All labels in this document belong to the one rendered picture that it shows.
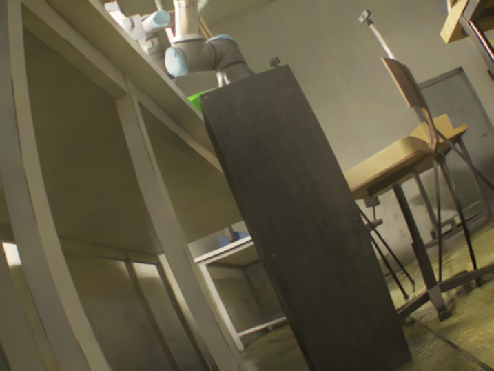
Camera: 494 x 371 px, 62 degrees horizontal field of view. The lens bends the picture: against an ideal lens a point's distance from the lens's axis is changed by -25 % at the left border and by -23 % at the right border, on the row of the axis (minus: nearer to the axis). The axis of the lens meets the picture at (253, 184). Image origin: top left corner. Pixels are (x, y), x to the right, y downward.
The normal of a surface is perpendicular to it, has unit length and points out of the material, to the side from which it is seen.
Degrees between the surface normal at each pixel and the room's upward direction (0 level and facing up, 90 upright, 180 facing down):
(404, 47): 90
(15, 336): 90
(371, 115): 90
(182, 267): 90
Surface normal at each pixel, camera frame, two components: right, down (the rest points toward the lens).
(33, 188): 0.91, -0.41
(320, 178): 0.00, -0.25
